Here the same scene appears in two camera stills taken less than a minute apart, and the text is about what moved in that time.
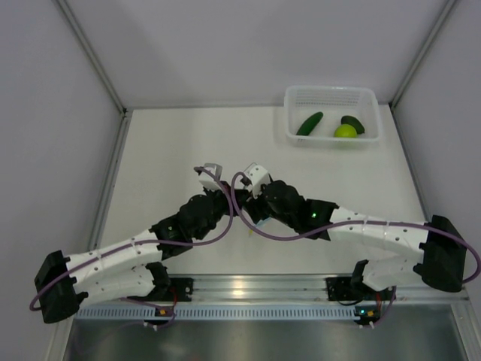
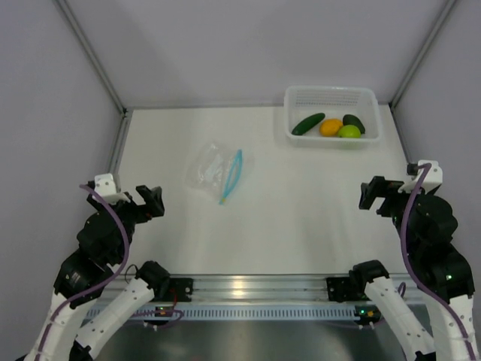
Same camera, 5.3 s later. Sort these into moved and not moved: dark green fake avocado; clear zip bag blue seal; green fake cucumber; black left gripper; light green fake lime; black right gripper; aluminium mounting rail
Moved: green fake cucumber; black right gripper; light green fake lime; clear zip bag blue seal; black left gripper
Not moved: dark green fake avocado; aluminium mounting rail
